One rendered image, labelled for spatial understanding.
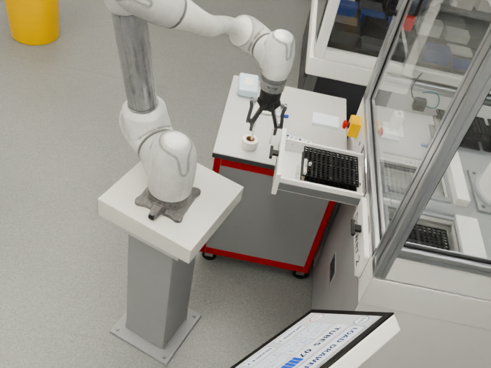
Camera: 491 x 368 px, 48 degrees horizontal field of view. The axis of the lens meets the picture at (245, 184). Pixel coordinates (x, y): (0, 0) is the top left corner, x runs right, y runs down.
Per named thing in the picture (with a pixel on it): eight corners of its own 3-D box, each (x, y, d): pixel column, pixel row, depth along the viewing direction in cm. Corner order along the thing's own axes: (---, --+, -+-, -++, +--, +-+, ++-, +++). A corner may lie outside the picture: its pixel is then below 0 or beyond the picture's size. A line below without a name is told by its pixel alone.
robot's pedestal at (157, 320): (109, 332, 247) (107, 218, 195) (148, 286, 267) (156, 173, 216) (165, 366, 239) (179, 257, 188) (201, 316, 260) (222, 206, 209)
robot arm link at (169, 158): (158, 209, 184) (164, 161, 169) (136, 173, 194) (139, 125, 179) (201, 196, 192) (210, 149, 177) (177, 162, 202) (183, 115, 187)
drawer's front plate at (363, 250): (354, 277, 186) (364, 256, 179) (353, 216, 208) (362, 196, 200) (359, 277, 186) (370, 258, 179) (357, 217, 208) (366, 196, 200)
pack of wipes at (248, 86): (256, 99, 264) (258, 91, 261) (237, 96, 263) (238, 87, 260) (257, 82, 275) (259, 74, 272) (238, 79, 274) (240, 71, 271)
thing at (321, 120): (311, 125, 256) (312, 122, 255) (312, 114, 262) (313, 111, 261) (337, 130, 256) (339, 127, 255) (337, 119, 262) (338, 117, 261)
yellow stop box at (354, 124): (345, 136, 240) (350, 123, 235) (345, 126, 246) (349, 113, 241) (356, 138, 240) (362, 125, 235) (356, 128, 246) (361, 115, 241)
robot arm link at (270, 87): (286, 84, 184) (283, 98, 188) (288, 69, 190) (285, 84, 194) (260, 79, 184) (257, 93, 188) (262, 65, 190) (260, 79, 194)
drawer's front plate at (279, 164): (271, 194, 209) (276, 173, 202) (277, 147, 230) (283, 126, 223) (275, 195, 209) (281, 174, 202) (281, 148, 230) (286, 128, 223)
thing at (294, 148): (276, 190, 209) (280, 178, 205) (282, 147, 228) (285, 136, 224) (378, 211, 210) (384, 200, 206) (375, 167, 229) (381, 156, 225)
